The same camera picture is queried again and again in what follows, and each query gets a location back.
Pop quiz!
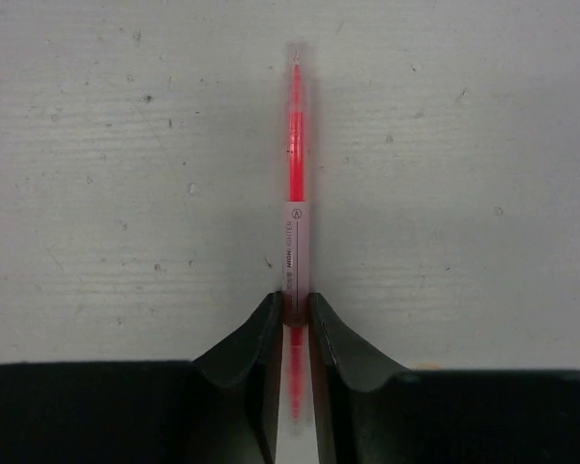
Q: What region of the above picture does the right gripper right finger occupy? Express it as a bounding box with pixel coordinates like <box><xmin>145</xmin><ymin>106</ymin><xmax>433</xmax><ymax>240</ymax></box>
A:
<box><xmin>309</xmin><ymin>293</ymin><xmax>580</xmax><ymax>463</ymax></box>

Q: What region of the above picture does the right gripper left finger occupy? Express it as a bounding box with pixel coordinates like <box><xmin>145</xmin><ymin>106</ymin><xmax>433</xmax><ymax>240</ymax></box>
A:
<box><xmin>0</xmin><ymin>293</ymin><xmax>282</xmax><ymax>463</ymax></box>

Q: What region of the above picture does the pink pen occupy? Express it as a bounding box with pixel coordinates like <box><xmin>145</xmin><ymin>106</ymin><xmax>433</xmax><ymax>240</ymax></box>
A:
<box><xmin>282</xmin><ymin>42</ymin><xmax>310</xmax><ymax>421</ymax></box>

